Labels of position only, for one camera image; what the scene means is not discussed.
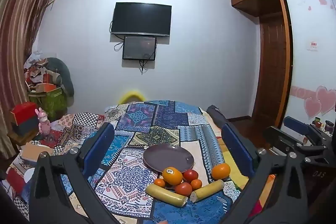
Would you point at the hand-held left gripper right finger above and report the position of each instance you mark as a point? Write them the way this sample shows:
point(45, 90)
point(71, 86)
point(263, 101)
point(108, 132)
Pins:
point(236, 150)

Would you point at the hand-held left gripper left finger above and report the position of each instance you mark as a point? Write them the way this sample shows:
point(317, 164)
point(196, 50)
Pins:
point(101, 146)

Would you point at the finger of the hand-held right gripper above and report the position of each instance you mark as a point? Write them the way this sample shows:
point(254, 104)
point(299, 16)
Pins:
point(296, 124)
point(278, 138)

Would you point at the plain orange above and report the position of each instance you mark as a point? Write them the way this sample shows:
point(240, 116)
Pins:
point(221, 171)

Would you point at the yellow corn piece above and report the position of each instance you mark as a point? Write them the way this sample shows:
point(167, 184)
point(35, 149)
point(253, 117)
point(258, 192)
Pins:
point(165, 195)
point(207, 190)

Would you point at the red tomato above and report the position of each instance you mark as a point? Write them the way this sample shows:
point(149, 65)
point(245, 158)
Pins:
point(183, 189)
point(190, 175)

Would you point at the small tangerine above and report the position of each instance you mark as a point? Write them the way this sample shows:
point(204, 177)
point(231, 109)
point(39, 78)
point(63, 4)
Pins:
point(159, 183)
point(196, 184)

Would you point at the dark purple plate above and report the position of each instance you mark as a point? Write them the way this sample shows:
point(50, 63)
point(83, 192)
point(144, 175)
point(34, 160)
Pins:
point(168, 157)

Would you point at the large orange with sticker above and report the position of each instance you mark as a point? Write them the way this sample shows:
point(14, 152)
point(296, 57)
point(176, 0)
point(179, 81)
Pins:
point(172, 177)

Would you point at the red jar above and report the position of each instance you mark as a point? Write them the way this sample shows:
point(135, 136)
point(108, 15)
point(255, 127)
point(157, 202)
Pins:
point(318, 124)

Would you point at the dark lidded jar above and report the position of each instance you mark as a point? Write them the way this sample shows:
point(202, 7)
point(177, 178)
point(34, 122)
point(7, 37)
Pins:
point(329, 125)

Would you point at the patchwork printed blanket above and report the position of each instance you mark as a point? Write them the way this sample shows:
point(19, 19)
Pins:
point(131, 161)

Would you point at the dark bag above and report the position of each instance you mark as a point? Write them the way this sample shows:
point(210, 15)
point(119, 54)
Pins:
point(216, 115)

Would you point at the yellow curved object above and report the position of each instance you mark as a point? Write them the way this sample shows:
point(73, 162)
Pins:
point(130, 96)

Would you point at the dark wooden door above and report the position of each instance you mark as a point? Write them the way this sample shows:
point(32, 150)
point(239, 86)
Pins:
point(273, 69)

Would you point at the pink rabbit toy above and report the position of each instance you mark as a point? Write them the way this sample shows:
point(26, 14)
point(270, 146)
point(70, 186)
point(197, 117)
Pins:
point(43, 123)

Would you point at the brown cardboard box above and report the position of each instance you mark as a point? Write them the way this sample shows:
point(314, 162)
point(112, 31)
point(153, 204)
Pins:
point(36, 151)

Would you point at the green printed box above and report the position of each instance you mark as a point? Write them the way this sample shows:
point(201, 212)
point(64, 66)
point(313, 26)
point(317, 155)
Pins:
point(51, 104)

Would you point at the small red white sticker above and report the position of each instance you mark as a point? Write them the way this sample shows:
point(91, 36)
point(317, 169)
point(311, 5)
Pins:
point(313, 45)

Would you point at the orange cardboard box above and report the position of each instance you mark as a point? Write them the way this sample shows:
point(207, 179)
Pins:
point(46, 87)

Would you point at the grey curved pillow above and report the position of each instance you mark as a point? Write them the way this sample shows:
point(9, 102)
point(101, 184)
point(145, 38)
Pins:
point(64, 74)

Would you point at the red box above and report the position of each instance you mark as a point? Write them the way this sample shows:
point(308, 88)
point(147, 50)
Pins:
point(23, 111)

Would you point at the white heart-print wardrobe door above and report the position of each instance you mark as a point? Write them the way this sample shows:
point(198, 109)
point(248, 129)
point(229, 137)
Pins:
point(309, 24)

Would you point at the striped brown curtain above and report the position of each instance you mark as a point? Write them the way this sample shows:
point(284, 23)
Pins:
point(18, 43)

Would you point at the small black wall monitor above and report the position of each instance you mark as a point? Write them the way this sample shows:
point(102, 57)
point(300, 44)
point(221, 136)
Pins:
point(139, 47)

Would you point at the black wall television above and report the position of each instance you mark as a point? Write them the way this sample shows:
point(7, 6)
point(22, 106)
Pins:
point(141, 19)

